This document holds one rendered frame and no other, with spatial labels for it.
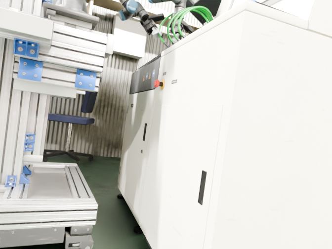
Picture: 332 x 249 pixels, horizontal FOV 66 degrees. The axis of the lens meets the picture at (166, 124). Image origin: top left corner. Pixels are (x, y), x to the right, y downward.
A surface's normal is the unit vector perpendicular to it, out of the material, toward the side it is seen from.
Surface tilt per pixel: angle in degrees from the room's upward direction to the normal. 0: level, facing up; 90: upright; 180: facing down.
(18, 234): 90
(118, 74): 90
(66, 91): 90
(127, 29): 90
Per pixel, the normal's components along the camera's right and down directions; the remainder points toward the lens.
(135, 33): 0.42, 0.07
